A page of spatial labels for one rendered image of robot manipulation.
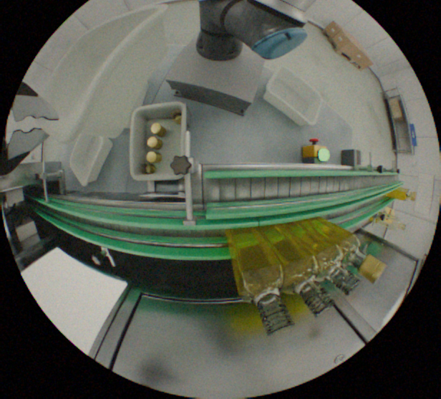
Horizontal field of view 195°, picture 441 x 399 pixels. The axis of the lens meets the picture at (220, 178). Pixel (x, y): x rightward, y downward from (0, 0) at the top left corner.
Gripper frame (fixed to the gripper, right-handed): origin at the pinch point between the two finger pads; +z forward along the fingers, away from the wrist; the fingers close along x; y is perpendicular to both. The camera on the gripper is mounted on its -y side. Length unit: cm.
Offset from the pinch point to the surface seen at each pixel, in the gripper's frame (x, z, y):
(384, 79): -478, 163, -481
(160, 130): -0.9, 30.3, -2.3
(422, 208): -97, -23, -614
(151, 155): 7.0, 28.5, -2.0
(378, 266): 4.9, -4.8, -46.2
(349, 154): -20, 35, -78
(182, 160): 2.0, 9.6, -16.8
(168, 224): 14.9, 12.2, -15.9
